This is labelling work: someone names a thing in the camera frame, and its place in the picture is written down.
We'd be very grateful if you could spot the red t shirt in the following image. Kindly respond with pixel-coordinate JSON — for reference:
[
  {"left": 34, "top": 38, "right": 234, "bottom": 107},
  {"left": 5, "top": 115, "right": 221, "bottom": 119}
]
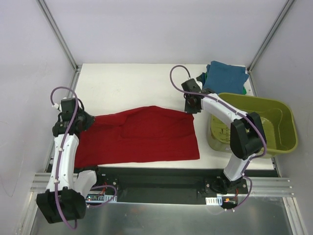
[{"left": 74, "top": 106, "right": 200, "bottom": 168}]

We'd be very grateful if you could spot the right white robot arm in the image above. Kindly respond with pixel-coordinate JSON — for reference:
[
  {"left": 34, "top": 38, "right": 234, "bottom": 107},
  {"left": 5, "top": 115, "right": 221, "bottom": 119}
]
[{"left": 181, "top": 79, "right": 266, "bottom": 194}]

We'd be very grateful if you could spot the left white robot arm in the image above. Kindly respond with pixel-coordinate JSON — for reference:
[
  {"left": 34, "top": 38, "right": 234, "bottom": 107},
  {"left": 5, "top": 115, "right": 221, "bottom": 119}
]
[{"left": 36, "top": 98, "right": 104, "bottom": 224}]

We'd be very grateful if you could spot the folded dark green t shirt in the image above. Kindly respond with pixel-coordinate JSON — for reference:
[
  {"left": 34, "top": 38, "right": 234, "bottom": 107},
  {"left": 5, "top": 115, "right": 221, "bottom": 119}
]
[{"left": 196, "top": 72, "right": 207, "bottom": 85}]

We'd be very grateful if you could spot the folded blue t shirt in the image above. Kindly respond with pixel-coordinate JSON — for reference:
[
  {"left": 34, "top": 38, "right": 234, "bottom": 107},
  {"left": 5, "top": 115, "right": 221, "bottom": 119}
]
[{"left": 201, "top": 61, "right": 249, "bottom": 94}]

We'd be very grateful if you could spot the olive green plastic basket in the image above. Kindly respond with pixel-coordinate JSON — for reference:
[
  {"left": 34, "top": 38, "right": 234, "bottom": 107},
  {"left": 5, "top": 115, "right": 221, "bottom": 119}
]
[{"left": 207, "top": 93, "right": 298, "bottom": 158}]

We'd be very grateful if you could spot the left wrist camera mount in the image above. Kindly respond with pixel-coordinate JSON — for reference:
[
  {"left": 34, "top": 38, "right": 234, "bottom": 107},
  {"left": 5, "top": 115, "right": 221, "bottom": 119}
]
[{"left": 52, "top": 103, "right": 60, "bottom": 110}]

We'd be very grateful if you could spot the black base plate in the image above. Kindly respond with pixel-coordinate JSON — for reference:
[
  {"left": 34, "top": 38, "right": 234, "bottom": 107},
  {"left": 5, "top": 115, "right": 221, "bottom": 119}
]
[{"left": 83, "top": 166, "right": 247, "bottom": 204}]

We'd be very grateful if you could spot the left white cable duct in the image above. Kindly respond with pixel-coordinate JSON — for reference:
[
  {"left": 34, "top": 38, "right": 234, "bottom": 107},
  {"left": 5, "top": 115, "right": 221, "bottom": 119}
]
[{"left": 86, "top": 193, "right": 117, "bottom": 204}]

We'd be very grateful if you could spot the white cable duct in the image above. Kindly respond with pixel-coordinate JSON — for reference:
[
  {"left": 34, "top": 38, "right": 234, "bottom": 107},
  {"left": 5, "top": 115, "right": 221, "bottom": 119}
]
[
  {"left": 86, "top": 193, "right": 117, "bottom": 204},
  {"left": 205, "top": 196, "right": 223, "bottom": 206}
]

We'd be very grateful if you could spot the right white cable duct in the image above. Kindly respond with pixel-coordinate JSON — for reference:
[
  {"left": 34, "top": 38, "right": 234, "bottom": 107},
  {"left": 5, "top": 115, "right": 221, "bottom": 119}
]
[{"left": 205, "top": 196, "right": 223, "bottom": 206}]

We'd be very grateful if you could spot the left aluminium frame post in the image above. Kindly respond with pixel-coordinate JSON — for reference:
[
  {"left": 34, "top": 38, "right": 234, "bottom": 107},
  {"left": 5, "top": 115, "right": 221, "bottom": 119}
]
[{"left": 36, "top": 0, "right": 81, "bottom": 71}]

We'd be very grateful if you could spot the aluminium frame post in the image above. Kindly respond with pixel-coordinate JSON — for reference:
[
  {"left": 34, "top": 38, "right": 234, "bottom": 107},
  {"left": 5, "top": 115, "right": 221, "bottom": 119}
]
[
  {"left": 247, "top": 0, "right": 296, "bottom": 74},
  {"left": 36, "top": 0, "right": 81, "bottom": 71}
]

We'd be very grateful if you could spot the right aluminium frame post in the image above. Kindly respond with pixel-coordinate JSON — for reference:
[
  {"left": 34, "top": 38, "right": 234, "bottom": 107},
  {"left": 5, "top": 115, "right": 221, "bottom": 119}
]
[{"left": 247, "top": 0, "right": 296, "bottom": 74}]

